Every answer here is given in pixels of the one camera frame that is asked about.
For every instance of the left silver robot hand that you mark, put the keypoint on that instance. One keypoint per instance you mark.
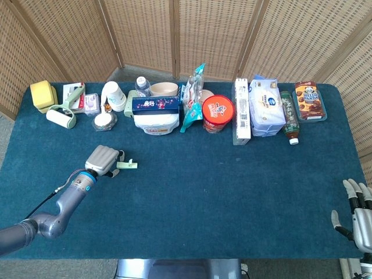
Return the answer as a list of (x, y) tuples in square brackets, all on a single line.
[(101, 158)]

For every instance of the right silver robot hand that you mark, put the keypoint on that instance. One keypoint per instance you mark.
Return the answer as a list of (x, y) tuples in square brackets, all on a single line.
[(361, 223)]

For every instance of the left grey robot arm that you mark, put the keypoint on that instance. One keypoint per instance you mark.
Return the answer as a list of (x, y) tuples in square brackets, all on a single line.
[(67, 200)]

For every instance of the cupcake liners in clear pack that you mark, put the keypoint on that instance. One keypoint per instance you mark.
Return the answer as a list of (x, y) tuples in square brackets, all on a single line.
[(103, 120)]

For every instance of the small brown patterned item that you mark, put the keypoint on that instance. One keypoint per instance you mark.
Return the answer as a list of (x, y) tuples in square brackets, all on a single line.
[(107, 107)]

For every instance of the clear box with purple label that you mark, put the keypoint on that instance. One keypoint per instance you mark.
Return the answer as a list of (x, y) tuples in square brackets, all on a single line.
[(92, 103)]

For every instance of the pale green lint roller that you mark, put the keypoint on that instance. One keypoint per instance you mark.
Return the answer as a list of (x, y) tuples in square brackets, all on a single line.
[(59, 117)]

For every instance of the pale green plastic holder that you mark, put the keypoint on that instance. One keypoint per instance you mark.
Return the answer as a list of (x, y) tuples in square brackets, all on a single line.
[(129, 104)]

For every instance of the stack of white paper cups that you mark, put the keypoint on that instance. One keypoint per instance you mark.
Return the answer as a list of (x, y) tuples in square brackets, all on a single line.
[(114, 94)]

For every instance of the white plastic tub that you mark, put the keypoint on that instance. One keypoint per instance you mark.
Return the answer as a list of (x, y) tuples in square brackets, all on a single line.
[(157, 123)]

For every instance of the navy blue rectangular box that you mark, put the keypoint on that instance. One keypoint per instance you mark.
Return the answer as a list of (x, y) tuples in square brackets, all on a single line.
[(154, 104)]

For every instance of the red and white box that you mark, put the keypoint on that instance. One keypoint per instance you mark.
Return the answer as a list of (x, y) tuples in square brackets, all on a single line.
[(69, 88)]

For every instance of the clear water bottle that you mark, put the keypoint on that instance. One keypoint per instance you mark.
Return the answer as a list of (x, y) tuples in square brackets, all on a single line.
[(142, 87)]

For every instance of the yellow sponge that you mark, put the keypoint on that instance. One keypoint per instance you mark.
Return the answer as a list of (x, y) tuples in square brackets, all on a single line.
[(42, 94)]

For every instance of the teal carpet table cover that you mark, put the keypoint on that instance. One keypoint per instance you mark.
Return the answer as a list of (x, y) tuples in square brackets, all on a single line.
[(186, 189)]

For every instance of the beige bowl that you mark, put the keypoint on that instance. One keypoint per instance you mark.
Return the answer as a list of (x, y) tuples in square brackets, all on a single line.
[(164, 88)]

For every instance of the teal snack bag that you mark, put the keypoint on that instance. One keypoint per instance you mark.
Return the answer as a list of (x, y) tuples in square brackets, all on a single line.
[(191, 116)]

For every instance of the small blue plastic item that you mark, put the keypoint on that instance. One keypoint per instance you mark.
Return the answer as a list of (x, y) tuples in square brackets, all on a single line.
[(181, 93)]

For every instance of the teal rimmed clear container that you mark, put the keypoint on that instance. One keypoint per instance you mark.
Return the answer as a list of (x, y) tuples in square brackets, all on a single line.
[(311, 121)]

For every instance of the clear plastic snack bag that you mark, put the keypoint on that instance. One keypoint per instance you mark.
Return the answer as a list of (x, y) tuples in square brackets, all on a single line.
[(194, 87)]

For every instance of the round bamboo container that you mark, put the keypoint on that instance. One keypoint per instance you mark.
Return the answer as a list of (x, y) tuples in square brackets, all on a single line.
[(207, 96)]

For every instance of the red instant noodle cup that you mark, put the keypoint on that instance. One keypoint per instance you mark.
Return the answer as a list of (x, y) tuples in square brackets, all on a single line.
[(218, 110)]

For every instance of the green label tea bottle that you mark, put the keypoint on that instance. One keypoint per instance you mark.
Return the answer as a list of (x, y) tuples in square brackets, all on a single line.
[(289, 116)]

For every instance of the rattan folding screen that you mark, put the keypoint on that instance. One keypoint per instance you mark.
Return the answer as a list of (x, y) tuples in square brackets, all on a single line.
[(145, 35)]

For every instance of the Hello Panda biscuit box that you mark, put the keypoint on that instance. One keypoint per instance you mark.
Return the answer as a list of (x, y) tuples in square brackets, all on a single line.
[(308, 101)]

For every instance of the silver robot torso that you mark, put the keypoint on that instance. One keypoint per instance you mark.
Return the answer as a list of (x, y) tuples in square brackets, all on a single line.
[(174, 270)]

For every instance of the long white carton box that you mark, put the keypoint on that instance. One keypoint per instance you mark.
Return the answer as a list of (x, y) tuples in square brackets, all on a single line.
[(241, 110)]

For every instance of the light blue tissue pack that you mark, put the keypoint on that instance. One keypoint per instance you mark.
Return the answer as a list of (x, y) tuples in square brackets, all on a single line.
[(266, 107)]

